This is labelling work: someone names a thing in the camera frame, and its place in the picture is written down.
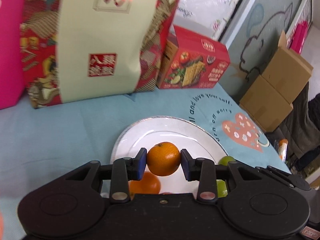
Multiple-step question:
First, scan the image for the large orange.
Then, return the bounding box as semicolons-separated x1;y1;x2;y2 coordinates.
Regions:
129;172;161;196

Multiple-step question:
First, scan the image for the small green lime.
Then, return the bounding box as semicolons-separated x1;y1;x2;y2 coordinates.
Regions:
217;155;235;166

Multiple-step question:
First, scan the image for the green apple in plate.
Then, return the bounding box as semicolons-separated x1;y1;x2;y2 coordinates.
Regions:
216;180;228;198

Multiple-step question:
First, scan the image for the white oval plate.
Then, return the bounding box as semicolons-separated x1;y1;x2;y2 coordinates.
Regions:
100;115;229;198

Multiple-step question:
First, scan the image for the light blue printed tablecloth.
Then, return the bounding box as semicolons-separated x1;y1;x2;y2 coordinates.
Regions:
1;85;287;239

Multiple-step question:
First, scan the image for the red cracker box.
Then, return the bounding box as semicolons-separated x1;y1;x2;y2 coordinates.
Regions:
157;26;230;89

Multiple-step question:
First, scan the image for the red patterned gift bag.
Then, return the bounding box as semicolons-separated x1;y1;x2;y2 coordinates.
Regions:
20;0;179;108

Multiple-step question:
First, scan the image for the magenta fabric bag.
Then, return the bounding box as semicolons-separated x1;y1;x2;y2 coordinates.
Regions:
1;0;24;109

